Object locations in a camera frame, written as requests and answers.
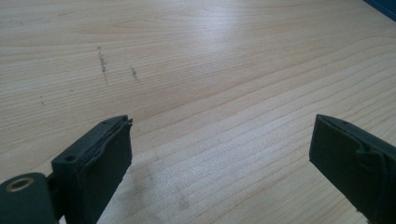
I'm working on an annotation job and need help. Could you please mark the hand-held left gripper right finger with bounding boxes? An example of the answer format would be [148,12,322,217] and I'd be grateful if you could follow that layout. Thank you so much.
[308,113,396,224]

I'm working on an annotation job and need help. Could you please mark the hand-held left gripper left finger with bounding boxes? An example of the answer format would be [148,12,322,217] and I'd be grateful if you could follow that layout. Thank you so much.
[50,115,134,224]

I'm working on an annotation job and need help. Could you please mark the blue file rack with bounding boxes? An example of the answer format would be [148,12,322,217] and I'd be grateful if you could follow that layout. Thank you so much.
[362,0,396,22]

